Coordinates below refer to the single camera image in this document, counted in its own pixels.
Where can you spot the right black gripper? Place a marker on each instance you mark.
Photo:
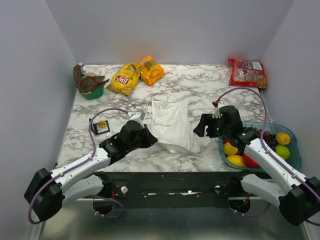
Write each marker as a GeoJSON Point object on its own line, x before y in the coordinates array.
{"type": "Point", "coordinates": [208, 120]}

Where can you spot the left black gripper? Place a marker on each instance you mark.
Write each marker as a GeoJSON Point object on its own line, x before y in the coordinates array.
{"type": "Point", "coordinates": [150, 139]}

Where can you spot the white cloth garment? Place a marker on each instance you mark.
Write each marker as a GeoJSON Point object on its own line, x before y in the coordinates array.
{"type": "Point", "coordinates": [171, 126]}

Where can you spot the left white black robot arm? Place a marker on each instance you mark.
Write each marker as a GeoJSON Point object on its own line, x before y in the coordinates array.
{"type": "Point", "coordinates": [49, 190]}

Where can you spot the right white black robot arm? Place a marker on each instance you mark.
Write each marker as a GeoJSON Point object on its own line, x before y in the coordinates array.
{"type": "Point", "coordinates": [296, 196]}

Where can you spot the black brooch display box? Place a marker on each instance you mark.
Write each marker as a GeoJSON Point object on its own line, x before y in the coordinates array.
{"type": "Point", "coordinates": [94, 129]}

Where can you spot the yellow fruit front left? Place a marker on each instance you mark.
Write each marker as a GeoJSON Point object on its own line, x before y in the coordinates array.
{"type": "Point", "coordinates": [229, 149]}

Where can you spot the yellow lemon front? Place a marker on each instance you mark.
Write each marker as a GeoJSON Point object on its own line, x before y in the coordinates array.
{"type": "Point", "coordinates": [236, 160]}

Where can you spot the yellow lemon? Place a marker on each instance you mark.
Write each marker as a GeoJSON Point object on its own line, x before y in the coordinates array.
{"type": "Point", "coordinates": [283, 138]}
{"type": "Point", "coordinates": [236, 160]}

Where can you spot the red apple toy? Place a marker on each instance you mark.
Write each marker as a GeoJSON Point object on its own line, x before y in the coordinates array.
{"type": "Point", "coordinates": [249, 162]}

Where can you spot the yellow chips bag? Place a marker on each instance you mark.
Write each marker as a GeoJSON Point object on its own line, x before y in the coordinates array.
{"type": "Point", "coordinates": [125, 80]}

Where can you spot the orange snack bag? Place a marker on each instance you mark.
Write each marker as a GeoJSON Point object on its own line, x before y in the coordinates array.
{"type": "Point", "coordinates": [150, 71]}

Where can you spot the dark purple grape bunch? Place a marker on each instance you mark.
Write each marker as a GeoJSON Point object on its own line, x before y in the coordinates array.
{"type": "Point", "coordinates": [268, 137]}

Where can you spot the red snack bag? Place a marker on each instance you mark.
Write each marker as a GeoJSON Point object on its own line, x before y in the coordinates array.
{"type": "Point", "coordinates": [247, 73]}

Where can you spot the green bowl with brown paper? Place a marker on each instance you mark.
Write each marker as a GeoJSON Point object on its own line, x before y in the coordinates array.
{"type": "Point", "coordinates": [89, 85]}

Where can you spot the yellow lemon back right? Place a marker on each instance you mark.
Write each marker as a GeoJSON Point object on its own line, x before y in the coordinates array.
{"type": "Point", "coordinates": [283, 138]}

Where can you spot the green lime toy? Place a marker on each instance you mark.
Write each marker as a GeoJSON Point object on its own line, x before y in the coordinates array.
{"type": "Point", "coordinates": [282, 151]}

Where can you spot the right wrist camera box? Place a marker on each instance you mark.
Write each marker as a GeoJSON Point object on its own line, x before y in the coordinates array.
{"type": "Point", "coordinates": [217, 105]}

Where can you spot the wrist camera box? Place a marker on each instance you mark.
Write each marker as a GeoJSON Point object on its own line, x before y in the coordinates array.
{"type": "Point", "coordinates": [217, 105]}
{"type": "Point", "coordinates": [137, 116]}

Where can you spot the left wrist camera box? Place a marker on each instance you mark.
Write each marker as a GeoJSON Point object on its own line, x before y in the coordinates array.
{"type": "Point", "coordinates": [137, 116]}

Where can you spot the aluminium frame profile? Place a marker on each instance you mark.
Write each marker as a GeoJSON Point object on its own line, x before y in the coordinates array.
{"type": "Point", "coordinates": [77, 221]}

